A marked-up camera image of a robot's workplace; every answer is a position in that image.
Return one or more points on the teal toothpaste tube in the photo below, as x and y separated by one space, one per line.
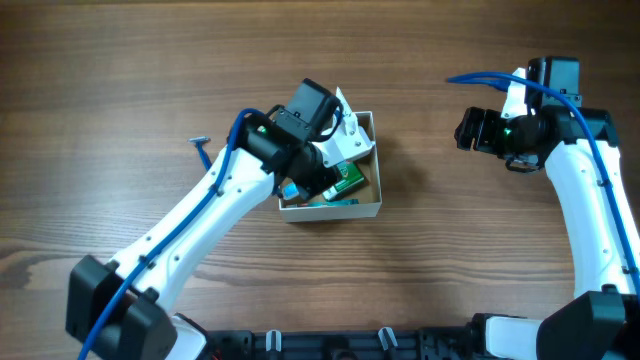
337 203

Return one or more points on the green soap box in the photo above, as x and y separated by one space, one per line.
351 180

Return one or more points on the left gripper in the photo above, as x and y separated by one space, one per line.
320 176

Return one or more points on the white open cardboard box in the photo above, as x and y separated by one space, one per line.
369 196

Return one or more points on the white cream tube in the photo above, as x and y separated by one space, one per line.
344 102

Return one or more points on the blue white toothbrush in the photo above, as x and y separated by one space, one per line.
290 191

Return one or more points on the blue disposable razor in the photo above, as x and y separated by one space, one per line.
199 143

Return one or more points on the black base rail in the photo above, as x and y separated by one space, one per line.
385 343

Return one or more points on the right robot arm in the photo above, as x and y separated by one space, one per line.
543 126

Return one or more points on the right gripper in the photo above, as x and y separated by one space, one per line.
470 128

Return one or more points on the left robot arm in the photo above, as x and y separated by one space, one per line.
122 308

